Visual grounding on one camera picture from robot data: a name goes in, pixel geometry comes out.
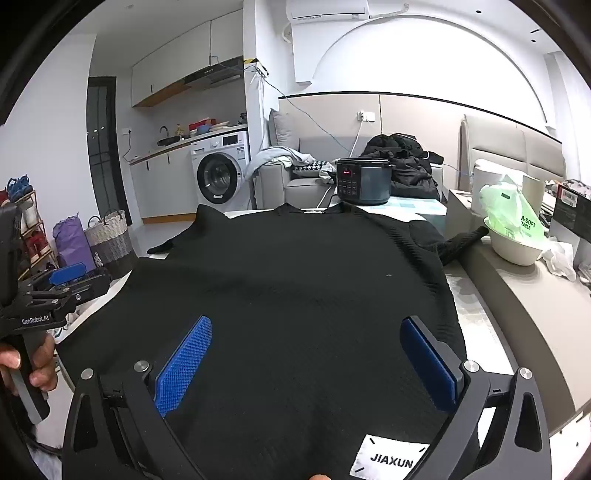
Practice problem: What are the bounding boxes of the black knit sweater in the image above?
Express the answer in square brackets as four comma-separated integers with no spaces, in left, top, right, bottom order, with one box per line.
[54,203,490,480]

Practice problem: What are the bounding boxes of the range hood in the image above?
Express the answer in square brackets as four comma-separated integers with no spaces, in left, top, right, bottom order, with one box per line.
[184,56,245,88]

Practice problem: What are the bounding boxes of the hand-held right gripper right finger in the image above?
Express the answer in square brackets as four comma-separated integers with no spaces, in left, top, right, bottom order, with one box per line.
[399,315,552,480]

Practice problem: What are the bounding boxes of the white air conditioner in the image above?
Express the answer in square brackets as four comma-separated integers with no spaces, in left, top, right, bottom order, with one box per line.
[285,0,370,21]

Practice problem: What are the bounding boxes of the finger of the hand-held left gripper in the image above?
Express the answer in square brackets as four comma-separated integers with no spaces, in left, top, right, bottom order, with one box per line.
[25,270,114,317]
[46,262,89,288]

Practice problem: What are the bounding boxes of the black cardboard box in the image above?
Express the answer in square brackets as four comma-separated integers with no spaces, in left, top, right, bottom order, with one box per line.
[551,182,591,241]

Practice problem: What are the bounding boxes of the white washing machine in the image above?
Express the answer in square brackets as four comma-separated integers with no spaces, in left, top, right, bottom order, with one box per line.
[189,130,252,213]

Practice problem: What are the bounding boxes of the black jacket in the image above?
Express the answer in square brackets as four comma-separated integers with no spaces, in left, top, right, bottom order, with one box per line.
[358,133,444,200]

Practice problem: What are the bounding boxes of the clear plastic bag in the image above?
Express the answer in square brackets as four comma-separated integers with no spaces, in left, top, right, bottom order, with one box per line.
[540,237,578,282]

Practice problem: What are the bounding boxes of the dark glass door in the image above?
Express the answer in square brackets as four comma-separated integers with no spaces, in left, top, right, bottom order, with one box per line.
[87,76,132,227]

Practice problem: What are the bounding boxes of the beige side table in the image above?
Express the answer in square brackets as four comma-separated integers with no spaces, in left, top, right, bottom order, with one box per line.
[445,189,591,437]

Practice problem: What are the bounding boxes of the grey pillow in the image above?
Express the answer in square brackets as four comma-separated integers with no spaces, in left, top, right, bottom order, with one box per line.
[269,108,301,155]

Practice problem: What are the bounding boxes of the grey sofa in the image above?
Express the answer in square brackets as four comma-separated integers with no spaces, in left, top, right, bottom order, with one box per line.
[256,108,446,210]

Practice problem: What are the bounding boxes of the light grey garment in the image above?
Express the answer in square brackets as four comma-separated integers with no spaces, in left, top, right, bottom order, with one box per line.
[243,147,317,183]

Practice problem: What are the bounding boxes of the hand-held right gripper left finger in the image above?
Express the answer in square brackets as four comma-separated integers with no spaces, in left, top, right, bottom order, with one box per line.
[62,315,218,480]

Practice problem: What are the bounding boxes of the person's left hand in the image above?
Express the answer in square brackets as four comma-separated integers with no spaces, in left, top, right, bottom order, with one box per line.
[0,332,59,395]

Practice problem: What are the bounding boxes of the white wall cabinets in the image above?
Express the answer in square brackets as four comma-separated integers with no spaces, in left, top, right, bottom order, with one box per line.
[130,18,245,108]

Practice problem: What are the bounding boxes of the kitchen counter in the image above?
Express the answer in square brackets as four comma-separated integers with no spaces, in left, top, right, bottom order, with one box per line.
[128,124,250,220]

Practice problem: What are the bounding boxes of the purple bag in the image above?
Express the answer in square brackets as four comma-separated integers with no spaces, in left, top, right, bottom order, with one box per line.
[52,213,95,273]

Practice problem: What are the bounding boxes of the woven laundry basket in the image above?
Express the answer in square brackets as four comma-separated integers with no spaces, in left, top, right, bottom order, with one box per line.
[84,209,134,278]

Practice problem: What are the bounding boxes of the green plastic bag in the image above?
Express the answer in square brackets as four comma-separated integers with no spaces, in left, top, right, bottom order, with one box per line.
[479,174,550,245]

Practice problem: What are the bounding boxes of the beige padded headboard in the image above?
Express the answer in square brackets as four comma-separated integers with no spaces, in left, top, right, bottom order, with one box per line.
[458,113,566,195]

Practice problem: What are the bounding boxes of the houndstooth cushion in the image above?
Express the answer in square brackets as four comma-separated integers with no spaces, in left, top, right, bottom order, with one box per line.
[292,159,333,178]

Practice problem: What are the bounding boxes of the shoe rack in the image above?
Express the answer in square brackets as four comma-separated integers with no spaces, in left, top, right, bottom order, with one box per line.
[0,174,58,278]

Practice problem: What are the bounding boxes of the white bowl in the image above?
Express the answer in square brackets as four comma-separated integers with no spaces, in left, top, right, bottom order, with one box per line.
[483,217,546,267]

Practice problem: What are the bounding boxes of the dark rice cooker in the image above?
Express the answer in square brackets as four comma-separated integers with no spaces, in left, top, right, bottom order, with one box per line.
[335,158,397,206]

